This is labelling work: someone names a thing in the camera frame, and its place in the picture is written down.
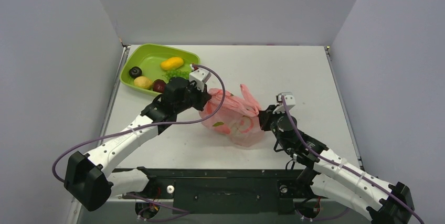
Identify green fake grapes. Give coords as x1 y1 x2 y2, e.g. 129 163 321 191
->
163 70 190 81

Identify yellow fake lemon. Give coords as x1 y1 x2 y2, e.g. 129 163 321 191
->
133 76 153 90

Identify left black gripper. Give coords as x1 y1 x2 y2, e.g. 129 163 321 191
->
174 80 210 114

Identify green plastic tray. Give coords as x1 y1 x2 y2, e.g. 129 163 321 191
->
120 44 200 97

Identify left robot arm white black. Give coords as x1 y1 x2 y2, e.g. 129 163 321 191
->
63 72 211 211

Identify dark red fake apple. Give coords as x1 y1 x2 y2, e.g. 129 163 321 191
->
152 79 166 93

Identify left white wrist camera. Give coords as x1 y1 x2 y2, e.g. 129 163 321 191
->
188 64 211 92

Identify dark fake mangosteen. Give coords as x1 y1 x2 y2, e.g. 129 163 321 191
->
129 66 143 79

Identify pink plastic bag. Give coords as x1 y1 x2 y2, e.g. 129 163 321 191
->
199 84 264 147

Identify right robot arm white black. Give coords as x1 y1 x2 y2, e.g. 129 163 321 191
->
259 105 415 223

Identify yellow fake mango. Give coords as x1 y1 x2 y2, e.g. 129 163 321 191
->
160 57 184 71

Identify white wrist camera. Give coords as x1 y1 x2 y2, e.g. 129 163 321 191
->
188 64 211 92
273 92 296 114

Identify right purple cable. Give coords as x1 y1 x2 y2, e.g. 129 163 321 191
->
281 95 426 224

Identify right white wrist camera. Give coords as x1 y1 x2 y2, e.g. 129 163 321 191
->
273 92 296 114

